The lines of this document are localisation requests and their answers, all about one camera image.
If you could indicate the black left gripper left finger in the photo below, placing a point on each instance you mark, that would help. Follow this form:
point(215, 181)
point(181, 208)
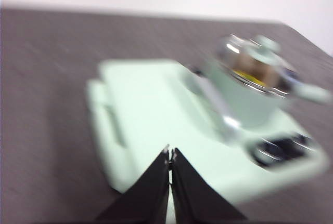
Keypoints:
point(145, 195)

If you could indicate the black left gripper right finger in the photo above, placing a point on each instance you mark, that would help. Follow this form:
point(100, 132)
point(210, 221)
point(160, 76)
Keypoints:
point(197, 198)

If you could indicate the yellow toy pumpkin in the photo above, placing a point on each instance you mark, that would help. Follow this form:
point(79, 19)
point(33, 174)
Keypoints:
point(242, 74)

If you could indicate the glass lid with green knob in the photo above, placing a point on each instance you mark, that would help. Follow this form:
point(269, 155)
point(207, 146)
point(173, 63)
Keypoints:
point(265, 46)

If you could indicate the mint green breakfast machine base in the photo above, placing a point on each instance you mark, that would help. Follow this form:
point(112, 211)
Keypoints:
point(260, 179)

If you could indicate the silver control knob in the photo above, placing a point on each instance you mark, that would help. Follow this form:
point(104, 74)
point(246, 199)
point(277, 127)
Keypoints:
point(303, 142)
point(268, 153)

